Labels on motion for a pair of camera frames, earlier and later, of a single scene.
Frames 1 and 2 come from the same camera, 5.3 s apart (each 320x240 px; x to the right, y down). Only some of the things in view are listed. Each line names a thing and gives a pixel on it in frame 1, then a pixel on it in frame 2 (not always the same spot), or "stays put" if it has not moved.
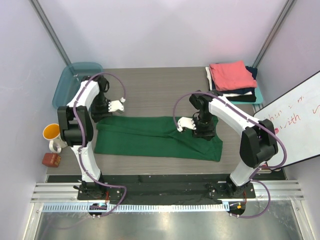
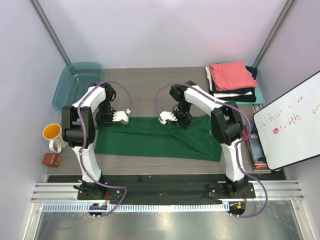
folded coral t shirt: x=231 y=75 stays put
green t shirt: x=156 y=136 stays put
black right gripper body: x=204 y=124 -> x=182 y=113
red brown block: x=51 y=159 stays put
